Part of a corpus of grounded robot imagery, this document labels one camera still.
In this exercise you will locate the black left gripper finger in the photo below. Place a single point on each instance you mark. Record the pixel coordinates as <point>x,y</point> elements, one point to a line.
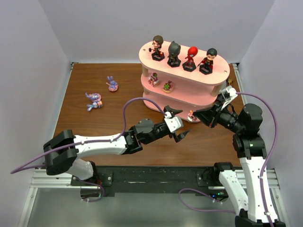
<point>172,111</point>
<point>182,135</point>

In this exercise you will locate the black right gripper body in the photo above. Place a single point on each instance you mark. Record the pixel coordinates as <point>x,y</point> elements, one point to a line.
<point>213,116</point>

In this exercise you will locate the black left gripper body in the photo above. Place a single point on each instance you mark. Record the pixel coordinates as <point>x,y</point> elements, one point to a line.
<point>171,132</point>

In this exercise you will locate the pink yellow character toy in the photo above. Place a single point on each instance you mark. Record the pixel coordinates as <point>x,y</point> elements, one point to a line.
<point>191,117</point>

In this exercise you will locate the pink donut toy green star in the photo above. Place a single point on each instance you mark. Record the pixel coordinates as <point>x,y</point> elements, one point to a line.
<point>168,87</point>

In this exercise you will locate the red white cake toy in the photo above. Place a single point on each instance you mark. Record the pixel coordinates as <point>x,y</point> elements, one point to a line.
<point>153,79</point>

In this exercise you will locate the red spider hero figurine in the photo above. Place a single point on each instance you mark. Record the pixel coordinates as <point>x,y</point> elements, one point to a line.
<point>189,64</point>

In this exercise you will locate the black-haired figurine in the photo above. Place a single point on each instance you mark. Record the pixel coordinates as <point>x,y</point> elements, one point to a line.
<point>206,65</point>

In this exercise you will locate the brown-haired hero figurine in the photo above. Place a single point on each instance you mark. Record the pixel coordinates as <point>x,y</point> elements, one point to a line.
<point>156,53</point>

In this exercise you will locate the black bat-masked figurine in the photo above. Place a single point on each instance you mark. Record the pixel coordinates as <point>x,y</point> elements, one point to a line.
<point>174,51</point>

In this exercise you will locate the purple bunny toy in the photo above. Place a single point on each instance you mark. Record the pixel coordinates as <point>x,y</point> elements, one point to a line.
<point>95,97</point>
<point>112,84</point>

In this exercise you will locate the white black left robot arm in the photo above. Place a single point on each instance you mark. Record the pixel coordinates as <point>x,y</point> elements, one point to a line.
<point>64,153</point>

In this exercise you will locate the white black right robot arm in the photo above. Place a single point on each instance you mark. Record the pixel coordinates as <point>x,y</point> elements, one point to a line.
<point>252,203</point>

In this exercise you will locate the dark tools behind shelf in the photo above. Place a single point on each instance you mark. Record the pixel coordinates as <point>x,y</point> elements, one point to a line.
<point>230,82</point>

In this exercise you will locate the pink three-tier oval shelf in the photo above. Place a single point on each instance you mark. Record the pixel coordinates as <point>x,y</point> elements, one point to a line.
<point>192,90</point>

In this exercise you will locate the purple bunny toy upright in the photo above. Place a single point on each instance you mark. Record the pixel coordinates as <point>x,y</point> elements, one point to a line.
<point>112,84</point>

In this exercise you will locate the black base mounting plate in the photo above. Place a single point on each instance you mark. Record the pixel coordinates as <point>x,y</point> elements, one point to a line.
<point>158,179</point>

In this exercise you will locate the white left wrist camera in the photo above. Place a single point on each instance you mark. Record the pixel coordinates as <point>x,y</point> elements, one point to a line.
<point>173,123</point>

